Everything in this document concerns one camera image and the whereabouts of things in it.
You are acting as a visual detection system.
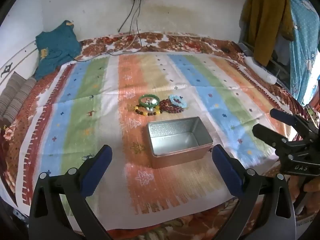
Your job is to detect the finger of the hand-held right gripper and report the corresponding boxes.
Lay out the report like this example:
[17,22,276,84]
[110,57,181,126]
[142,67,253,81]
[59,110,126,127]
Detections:
[252,124,291,153]
[270,108,314,138]

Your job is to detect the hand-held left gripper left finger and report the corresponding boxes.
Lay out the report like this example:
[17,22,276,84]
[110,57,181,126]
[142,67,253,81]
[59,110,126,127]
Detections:
[29,144,113,240]

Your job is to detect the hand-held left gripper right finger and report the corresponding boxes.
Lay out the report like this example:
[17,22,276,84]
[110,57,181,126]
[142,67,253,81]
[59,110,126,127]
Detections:
[211,144,297,240]

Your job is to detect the rectangular metal tin box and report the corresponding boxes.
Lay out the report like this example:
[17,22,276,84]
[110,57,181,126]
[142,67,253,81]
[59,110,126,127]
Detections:
[146,116,213,169]

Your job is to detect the yellow and brown bead bracelet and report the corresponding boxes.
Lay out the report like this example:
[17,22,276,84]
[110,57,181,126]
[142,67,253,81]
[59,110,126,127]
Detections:
[134,104,162,117]

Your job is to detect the green jade bangle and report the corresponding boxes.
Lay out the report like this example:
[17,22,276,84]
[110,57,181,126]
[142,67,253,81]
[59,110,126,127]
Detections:
[138,94,160,107]

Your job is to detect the light blue bead bracelet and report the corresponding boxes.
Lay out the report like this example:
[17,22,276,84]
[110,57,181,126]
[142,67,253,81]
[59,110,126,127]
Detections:
[169,94,188,108]

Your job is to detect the dark red bead bracelet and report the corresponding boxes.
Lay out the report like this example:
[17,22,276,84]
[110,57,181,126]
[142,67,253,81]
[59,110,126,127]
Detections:
[160,99,179,114]

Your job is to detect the small pale jewelry pieces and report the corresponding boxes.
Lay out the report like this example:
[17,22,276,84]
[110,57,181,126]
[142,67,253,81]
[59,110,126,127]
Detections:
[144,98,158,112]

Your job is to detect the person's right hand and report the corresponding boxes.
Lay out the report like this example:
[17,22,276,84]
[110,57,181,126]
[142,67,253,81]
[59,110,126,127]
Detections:
[290,176,320,215]

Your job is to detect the white power strip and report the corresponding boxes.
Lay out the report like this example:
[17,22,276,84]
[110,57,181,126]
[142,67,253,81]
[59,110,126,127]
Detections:
[243,55,278,85]

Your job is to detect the blue dotted cloth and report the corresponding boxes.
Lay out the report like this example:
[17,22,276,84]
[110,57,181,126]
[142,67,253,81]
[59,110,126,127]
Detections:
[274,0,320,106]

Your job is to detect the striped colourful blanket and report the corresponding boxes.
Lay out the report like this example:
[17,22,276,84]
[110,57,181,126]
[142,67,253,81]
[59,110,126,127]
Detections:
[15,53,293,216]

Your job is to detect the mustard yellow garment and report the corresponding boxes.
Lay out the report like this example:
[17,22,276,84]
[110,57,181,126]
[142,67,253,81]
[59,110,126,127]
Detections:
[241,0,295,67]

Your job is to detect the grey striped pillow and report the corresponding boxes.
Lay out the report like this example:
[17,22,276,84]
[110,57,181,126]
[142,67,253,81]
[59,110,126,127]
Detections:
[0,71,38,128]

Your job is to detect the teal shirt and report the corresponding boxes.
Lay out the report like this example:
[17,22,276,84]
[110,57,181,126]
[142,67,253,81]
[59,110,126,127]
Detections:
[34,20,82,81]

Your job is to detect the thin black cable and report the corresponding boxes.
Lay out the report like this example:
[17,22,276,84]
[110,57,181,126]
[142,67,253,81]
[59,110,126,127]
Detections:
[59,49,111,62]

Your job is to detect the white cable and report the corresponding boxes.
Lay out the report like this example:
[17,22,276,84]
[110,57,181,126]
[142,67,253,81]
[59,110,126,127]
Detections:
[119,33,138,52]

